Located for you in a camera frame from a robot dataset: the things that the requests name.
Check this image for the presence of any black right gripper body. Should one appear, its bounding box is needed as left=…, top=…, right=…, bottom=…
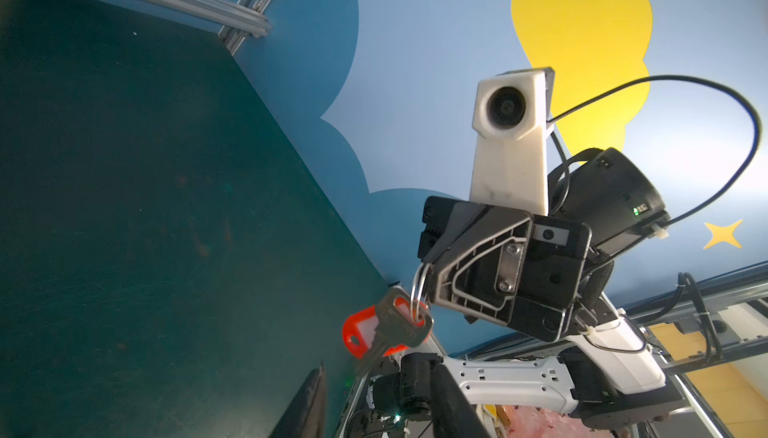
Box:
left=416, top=194, right=594, bottom=343

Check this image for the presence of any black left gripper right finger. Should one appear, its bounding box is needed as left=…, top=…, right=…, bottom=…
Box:
left=430, top=364, right=489, bottom=438

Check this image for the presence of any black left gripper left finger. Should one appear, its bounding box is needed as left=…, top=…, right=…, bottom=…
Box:
left=269, top=364, right=327, bottom=438

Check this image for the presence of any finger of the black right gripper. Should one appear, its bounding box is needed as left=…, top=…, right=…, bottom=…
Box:
left=428, top=206, right=533, bottom=326

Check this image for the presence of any red key tag with keyring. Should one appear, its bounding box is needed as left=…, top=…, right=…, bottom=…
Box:
left=342, top=282, right=427, bottom=359

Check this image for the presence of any silver metal key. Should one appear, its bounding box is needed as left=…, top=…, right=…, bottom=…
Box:
left=356, top=286, right=434, bottom=378

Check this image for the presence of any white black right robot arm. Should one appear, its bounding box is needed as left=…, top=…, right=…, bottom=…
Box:
left=364, top=148, right=684, bottom=437

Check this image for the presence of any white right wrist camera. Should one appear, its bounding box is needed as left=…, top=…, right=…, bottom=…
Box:
left=469, top=68, right=555, bottom=215

